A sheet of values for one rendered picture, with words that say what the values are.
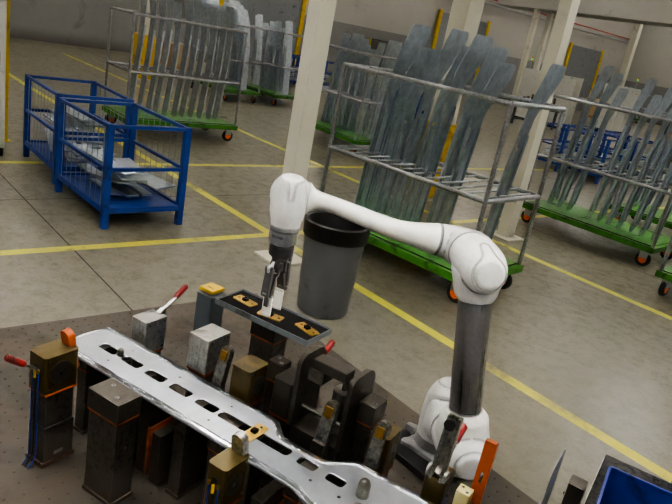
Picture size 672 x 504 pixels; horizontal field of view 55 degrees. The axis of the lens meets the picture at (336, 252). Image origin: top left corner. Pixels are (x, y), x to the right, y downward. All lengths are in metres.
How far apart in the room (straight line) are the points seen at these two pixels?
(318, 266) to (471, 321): 2.90
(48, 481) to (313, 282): 3.06
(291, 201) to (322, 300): 2.98
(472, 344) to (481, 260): 0.28
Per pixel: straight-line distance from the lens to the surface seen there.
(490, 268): 1.83
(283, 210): 1.90
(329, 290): 4.80
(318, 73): 5.58
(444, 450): 1.70
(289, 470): 1.71
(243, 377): 1.93
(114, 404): 1.83
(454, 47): 6.42
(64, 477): 2.13
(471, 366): 2.00
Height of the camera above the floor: 2.04
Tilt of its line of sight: 19 degrees down
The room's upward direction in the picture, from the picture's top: 11 degrees clockwise
